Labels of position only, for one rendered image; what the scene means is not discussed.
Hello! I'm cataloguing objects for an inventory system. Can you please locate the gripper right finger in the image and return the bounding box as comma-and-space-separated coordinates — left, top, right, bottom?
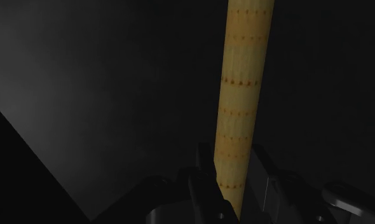
240, 143, 375, 224

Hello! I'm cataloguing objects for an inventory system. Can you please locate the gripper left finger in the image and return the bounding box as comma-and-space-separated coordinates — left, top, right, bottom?
93, 142, 240, 224

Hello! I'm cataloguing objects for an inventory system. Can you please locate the yellow dotted cylinder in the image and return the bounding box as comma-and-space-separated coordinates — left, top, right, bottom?
213, 0, 276, 220

